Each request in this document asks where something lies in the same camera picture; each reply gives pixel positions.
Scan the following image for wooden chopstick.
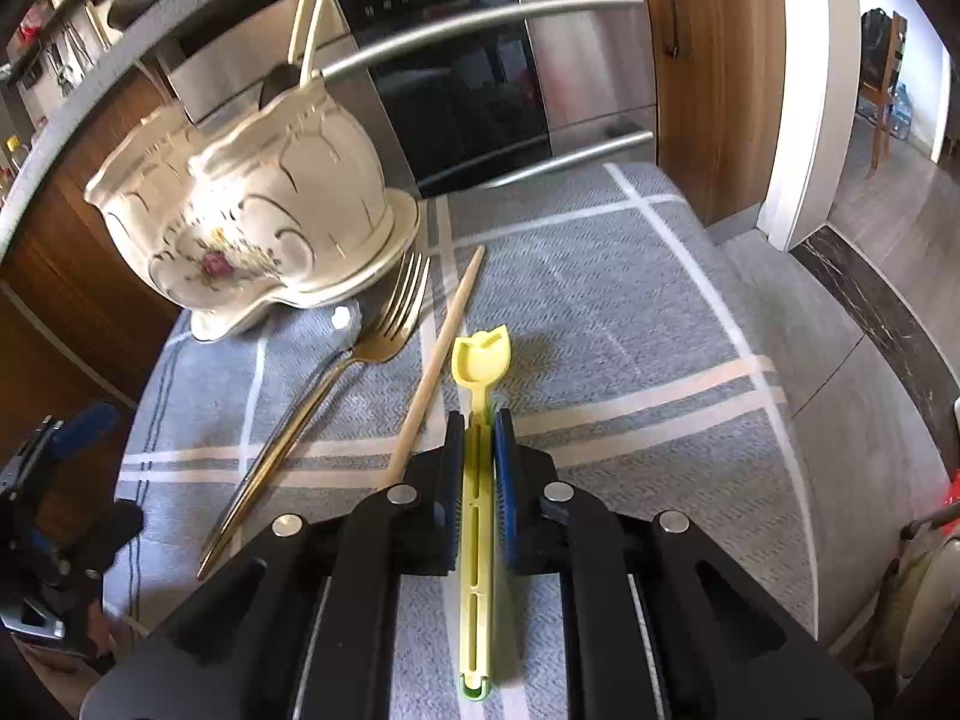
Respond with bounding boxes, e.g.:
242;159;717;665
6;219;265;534
377;245;485;489

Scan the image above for yellow tulip plastic utensil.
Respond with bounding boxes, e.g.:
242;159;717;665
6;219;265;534
451;325;511;702

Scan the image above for gold fork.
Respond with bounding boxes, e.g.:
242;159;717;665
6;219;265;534
195;254;430;580

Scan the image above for cream chopstick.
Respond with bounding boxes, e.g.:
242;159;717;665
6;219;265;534
299;0;325;88
286;0;309;65

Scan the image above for grey plaid tablecloth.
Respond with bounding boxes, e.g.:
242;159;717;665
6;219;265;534
106;164;817;628

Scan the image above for wooden cabinet door left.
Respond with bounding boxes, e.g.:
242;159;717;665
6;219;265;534
2;70;179;455

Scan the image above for wooden cabinet door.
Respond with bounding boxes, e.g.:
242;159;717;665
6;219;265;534
2;70;179;455
646;0;786;226

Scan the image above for white ceramic utensil holder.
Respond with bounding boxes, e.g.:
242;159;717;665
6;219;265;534
85;80;421;343

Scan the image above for stainless steel oven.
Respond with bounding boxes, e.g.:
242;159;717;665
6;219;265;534
156;0;658;197

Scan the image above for black spoon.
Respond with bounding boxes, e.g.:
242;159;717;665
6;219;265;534
259;62;299;109

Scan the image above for wooden cabinet door right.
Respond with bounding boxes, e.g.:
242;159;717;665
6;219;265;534
646;0;786;226

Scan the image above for water bottle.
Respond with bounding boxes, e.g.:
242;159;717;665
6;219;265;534
890;83;913;142

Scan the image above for wooden chair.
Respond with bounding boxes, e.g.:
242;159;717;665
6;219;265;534
857;8;908;172

